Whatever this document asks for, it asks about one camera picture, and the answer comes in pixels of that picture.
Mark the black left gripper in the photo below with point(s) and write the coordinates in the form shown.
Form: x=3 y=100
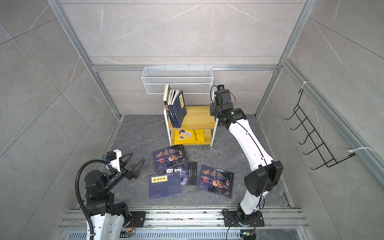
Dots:
x=133 y=174

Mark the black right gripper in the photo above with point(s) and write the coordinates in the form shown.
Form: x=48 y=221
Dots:
x=214 y=107

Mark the dark portrait book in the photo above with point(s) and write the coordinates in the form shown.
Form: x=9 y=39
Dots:
x=169 y=157
x=216 y=181

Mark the blue book yellow label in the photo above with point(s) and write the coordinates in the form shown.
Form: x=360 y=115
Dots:
x=181 y=108

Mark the navy book yin-yang cover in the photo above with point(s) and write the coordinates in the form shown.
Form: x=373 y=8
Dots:
x=175 y=93

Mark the dark book pages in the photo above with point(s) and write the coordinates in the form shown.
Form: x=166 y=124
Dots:
x=170 y=108

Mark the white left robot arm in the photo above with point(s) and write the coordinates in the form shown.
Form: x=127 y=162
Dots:
x=107 y=220

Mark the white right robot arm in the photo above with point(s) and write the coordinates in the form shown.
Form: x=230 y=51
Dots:
x=266 y=172

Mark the white metal wooden shelf rack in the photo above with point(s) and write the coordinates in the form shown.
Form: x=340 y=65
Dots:
x=198 y=117

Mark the navy yellow-label front book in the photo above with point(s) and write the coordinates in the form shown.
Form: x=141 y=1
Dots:
x=165 y=185

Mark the yellow cartoon cover book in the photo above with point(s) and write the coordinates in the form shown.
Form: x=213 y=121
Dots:
x=189 y=137

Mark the black yellow book on shelf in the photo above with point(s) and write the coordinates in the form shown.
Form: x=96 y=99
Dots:
x=165 y=99

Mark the black white-title book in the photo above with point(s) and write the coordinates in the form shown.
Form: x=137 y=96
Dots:
x=188 y=172

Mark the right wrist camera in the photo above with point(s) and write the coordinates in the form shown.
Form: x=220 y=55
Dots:
x=220 y=87

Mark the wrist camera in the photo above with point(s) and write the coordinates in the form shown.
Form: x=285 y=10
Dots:
x=113 y=160
x=220 y=87

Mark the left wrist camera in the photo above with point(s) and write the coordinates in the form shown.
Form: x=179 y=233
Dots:
x=113 y=160

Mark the white mesh wall basket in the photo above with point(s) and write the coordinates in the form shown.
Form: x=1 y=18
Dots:
x=190 y=80

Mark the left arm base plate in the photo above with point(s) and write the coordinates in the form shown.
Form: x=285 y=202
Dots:
x=137 y=217

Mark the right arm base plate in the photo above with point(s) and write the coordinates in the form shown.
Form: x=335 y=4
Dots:
x=238 y=219

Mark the black wire hook rack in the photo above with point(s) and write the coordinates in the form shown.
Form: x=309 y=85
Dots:
x=313 y=136

